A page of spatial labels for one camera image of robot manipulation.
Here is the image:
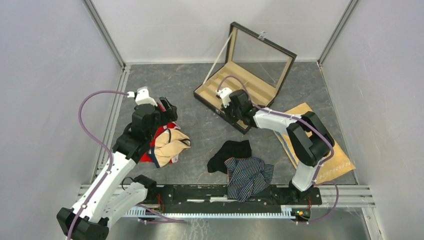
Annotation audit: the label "black underwear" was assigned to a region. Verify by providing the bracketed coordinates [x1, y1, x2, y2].
[207, 140, 252, 174]

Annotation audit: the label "black compartment box glass lid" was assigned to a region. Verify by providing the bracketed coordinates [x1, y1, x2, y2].
[193, 21, 297, 122]

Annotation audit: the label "blue striped boxer shorts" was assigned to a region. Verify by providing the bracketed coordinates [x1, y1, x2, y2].
[224, 156, 275, 203]

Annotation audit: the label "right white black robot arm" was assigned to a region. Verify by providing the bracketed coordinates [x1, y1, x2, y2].
[216, 87, 335, 204]

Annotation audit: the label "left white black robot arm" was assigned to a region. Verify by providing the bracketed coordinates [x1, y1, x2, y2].
[56, 97, 178, 240]

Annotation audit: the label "beige underwear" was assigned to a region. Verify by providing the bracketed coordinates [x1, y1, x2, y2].
[150, 129, 192, 168]

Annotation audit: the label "red underwear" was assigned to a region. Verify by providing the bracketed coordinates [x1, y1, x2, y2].
[139, 121, 181, 163]

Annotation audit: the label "tan cloth mat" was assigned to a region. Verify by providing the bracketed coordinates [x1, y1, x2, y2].
[273, 101, 357, 184]

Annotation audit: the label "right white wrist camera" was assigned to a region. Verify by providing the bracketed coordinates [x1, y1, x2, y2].
[216, 87, 233, 108]

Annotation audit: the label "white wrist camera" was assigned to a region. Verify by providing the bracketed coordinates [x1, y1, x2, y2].
[127, 86, 158, 107]
[216, 87, 233, 108]

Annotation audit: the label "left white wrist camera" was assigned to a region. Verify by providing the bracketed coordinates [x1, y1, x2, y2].
[127, 86, 158, 107]

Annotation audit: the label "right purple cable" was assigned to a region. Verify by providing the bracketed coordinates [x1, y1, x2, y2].
[215, 74, 340, 225]

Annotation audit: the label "purple cable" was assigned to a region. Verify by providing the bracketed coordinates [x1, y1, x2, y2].
[215, 74, 340, 225]
[66, 90, 131, 240]

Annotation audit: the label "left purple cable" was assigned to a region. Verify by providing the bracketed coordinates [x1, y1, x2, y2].
[66, 90, 131, 240]

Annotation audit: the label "white cable tray strip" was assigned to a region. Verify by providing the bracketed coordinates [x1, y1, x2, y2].
[123, 206, 296, 220]

